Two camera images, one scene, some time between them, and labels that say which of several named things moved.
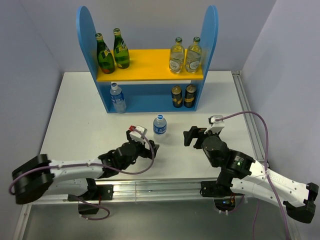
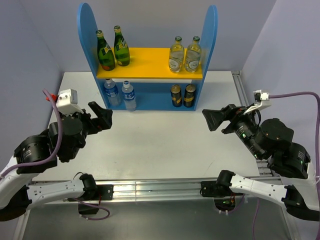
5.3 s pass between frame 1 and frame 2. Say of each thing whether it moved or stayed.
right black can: stayed
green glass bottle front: stayed
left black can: stayed
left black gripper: moved
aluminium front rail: stayed
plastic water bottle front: moved
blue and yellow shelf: stayed
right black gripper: moved
